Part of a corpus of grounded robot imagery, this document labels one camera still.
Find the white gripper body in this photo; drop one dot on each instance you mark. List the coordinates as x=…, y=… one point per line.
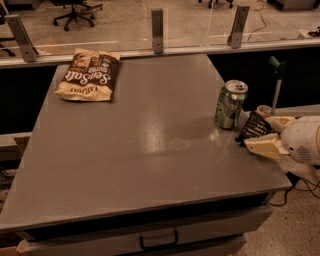
x=302, y=137

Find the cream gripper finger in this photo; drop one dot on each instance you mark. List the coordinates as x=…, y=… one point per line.
x=269, y=145
x=279, y=123

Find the black rxbar chocolate bar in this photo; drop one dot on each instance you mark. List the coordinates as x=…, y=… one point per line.
x=254, y=127

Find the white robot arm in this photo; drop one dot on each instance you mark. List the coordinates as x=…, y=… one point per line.
x=299, y=139

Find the green soda can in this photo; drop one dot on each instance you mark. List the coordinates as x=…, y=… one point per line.
x=229, y=104

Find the sea salt chip bag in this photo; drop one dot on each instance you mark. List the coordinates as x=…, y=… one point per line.
x=90, y=76

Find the black office chair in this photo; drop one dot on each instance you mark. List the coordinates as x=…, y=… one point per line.
x=79, y=10

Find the glass barrier panel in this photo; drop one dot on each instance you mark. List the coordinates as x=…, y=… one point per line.
x=146, y=27

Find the green handled pole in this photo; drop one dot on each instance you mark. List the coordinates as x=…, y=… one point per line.
x=279, y=69

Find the grey drawer with black handle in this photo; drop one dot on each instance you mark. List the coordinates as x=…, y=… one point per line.
x=215, y=234

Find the right metal glass bracket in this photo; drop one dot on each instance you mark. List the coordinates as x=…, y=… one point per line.
x=236, y=34

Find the metal glass bracket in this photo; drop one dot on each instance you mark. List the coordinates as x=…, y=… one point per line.
x=157, y=30
x=236, y=34
x=27, y=50

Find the middle metal glass bracket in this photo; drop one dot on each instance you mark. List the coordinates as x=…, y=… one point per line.
x=157, y=30

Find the left metal glass bracket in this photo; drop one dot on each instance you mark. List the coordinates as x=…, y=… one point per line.
x=27, y=50

